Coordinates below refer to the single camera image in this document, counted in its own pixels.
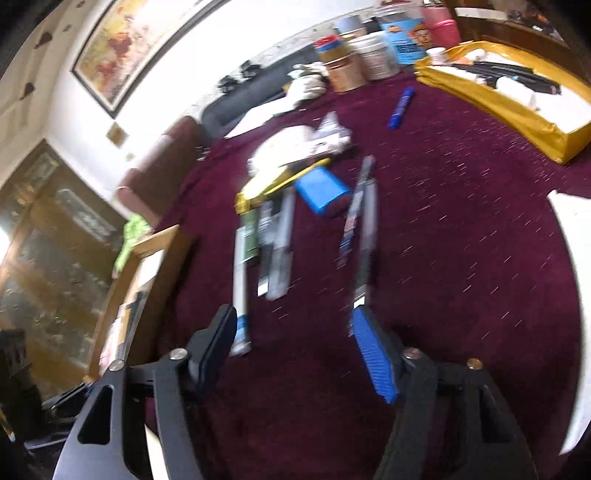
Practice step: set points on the blue printed box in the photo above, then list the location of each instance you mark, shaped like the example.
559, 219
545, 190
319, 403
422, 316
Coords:
404, 39

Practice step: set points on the jars and tins group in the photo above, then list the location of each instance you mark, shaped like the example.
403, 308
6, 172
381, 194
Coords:
344, 69

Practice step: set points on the yellow cardboard box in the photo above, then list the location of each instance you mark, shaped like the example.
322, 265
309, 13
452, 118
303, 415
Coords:
545, 124

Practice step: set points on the brown armchair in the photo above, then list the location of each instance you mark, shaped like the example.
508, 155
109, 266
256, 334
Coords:
152, 175

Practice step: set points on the white plastic tub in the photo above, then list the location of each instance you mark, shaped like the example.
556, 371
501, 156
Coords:
376, 57

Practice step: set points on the clear plastic bag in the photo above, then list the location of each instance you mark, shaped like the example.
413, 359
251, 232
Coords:
332, 134

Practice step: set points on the grey can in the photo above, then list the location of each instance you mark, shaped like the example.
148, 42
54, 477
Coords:
348, 26

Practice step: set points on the shallow cardboard tray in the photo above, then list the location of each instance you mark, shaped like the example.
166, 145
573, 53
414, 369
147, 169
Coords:
157, 267

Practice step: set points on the pink bottle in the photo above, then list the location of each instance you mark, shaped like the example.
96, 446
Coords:
441, 23

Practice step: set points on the blue marker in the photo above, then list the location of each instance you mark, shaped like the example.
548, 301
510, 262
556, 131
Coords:
400, 108

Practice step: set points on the black device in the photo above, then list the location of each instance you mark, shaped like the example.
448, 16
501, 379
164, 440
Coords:
228, 82
250, 68

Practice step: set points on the bunch of assorted pens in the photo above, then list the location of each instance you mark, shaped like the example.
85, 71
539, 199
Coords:
277, 258

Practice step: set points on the cream case with yellow charm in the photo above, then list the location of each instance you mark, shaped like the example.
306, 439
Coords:
265, 189

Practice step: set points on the blue power bank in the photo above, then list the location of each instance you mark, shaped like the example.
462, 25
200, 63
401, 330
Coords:
323, 191

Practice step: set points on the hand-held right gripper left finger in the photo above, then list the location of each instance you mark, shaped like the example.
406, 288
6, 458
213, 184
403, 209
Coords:
217, 341

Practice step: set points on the wooden glass-door cabinet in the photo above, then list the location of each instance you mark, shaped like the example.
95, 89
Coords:
55, 258

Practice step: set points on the framed wall painting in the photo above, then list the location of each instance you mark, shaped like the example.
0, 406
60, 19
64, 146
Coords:
138, 41

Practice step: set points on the white round pad in plastic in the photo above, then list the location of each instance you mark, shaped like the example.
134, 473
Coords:
281, 147

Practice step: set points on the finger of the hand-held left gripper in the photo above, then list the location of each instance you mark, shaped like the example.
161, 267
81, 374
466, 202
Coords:
69, 397

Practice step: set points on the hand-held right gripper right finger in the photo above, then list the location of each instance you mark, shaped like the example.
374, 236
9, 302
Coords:
374, 355

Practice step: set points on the wooden sideboard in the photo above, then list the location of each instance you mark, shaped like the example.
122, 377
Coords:
517, 27

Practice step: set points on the white gloves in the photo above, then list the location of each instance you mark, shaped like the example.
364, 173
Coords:
307, 85

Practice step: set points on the white paper sheet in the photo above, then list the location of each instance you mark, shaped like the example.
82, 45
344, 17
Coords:
258, 119

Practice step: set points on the small yellow wall plaque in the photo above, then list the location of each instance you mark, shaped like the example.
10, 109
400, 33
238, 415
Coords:
116, 134

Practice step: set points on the yellow bar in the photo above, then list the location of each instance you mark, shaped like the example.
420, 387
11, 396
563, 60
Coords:
307, 170

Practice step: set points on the maroon tablecloth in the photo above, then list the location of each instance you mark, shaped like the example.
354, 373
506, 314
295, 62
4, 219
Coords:
461, 254

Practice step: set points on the green cloth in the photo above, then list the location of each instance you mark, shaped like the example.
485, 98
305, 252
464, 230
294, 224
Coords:
131, 240

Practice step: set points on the long black pen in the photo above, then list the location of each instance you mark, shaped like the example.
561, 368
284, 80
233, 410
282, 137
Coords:
367, 244

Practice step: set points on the large white object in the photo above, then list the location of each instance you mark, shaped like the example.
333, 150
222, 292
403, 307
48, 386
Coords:
575, 300

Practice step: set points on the black leather sofa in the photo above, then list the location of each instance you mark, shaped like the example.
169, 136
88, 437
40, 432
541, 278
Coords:
258, 92

